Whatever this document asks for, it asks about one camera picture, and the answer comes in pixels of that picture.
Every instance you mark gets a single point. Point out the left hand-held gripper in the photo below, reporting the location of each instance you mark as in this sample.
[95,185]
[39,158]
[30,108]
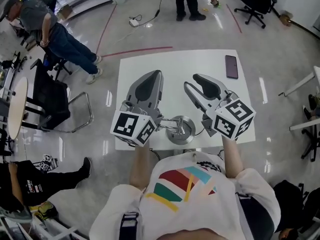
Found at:
[147,101]

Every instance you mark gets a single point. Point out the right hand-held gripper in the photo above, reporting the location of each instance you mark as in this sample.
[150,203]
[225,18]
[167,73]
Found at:
[232,116]

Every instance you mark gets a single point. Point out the silver metal desk lamp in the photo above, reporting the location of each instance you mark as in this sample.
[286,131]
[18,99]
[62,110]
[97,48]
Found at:
[181,134]

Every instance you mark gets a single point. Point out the person's right forearm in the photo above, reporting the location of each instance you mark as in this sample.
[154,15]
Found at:
[232,159]

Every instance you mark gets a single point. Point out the person's left forearm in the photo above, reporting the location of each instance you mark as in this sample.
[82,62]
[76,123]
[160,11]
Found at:
[141,166]

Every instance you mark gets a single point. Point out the black shoulder bag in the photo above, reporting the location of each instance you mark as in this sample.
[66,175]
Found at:
[257,219]

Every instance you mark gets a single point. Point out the dark smartphone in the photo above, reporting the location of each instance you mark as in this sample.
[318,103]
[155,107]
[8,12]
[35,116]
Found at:
[231,67]

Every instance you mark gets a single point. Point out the white power strip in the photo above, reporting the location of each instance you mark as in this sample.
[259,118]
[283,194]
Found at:
[134,22]

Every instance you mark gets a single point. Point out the black cantilever chair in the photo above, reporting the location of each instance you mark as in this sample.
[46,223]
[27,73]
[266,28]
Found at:
[50,101]

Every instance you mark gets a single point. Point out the person's white printed t-shirt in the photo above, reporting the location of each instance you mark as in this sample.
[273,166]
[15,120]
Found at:
[200,204]

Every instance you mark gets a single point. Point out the brown cardboard box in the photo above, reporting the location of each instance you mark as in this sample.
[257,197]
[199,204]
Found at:
[285,19]

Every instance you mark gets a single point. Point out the round wooden table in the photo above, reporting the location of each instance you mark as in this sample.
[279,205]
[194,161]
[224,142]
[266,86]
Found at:
[18,106]

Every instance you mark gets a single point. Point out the black and yellow bag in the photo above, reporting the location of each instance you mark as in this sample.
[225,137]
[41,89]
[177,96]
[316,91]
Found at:
[47,209]

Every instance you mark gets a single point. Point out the white metal rack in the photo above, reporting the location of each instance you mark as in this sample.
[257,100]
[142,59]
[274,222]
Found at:
[37,230]

